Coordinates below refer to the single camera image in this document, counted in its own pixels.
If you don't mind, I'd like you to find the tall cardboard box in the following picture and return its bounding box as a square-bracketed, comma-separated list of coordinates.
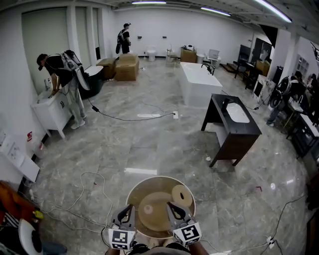
[180, 47, 198, 63]

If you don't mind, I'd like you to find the person's right forearm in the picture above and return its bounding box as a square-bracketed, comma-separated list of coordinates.
[186, 240, 209, 255]

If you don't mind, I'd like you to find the small cardboard box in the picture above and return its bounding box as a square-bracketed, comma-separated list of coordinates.
[96, 57, 118, 81]

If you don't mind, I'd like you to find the beige ring roll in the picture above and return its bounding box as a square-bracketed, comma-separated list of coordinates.
[171, 184, 194, 206]

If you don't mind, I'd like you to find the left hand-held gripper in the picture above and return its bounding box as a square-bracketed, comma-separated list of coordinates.
[108, 204, 138, 251]

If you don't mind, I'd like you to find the white vanity cabinet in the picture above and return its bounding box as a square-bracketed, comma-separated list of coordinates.
[30, 84, 75, 139]

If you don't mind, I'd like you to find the white chair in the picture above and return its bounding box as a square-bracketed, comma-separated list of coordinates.
[206, 49, 222, 69]

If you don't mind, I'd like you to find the wooden rack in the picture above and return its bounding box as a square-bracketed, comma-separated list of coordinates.
[165, 44, 181, 67]

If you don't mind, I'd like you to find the white freestanding bathtub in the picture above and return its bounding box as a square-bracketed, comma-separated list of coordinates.
[179, 62, 223, 108]

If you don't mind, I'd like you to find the black white-topped vanity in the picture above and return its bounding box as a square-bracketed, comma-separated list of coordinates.
[286, 113, 319, 159]

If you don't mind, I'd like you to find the large cardboard box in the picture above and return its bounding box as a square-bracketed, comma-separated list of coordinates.
[114, 53, 140, 82]

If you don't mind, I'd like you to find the person's dark clothing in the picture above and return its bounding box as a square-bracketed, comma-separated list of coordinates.
[132, 243, 200, 255]

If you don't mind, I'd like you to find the white floor cable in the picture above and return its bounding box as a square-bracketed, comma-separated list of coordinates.
[41, 171, 115, 229]

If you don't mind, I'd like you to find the black vanity cabinet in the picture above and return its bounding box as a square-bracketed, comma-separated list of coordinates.
[201, 93, 263, 168]

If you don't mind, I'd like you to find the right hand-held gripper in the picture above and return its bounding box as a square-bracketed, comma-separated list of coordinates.
[166, 201, 203, 247]

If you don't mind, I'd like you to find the brown wooden furniture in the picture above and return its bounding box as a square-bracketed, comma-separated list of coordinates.
[0, 180, 41, 226]

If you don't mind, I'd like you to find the black bathtub faucet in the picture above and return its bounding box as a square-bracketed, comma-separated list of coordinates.
[201, 63, 216, 76]

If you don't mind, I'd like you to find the black tall cabinet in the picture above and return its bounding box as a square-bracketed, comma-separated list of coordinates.
[234, 44, 253, 79]

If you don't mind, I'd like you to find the white bucket red label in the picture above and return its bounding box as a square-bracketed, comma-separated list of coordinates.
[32, 141, 48, 160]

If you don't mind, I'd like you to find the white low cabinet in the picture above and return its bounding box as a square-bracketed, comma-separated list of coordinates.
[0, 128, 41, 184]

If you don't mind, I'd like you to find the white sink basin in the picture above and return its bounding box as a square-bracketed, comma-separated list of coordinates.
[225, 102, 250, 124]

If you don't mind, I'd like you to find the black floor cable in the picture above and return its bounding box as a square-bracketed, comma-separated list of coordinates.
[270, 195, 306, 251]

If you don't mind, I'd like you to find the dark bathtub white rim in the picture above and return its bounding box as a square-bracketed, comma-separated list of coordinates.
[78, 65, 105, 100]

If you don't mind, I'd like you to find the round beige-rimmed container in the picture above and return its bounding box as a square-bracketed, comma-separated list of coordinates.
[126, 175, 197, 240]

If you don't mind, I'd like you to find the black cable with adapter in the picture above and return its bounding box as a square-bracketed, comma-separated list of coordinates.
[87, 98, 176, 122]

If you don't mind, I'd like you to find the white toilet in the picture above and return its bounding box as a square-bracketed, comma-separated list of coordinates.
[147, 46, 158, 62]

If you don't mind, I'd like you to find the ceiling light tube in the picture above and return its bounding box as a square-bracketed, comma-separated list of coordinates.
[200, 6, 232, 17]
[131, 0, 167, 5]
[253, 0, 293, 24]

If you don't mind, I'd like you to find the round beige lid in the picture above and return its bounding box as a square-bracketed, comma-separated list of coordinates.
[138, 191, 175, 232]

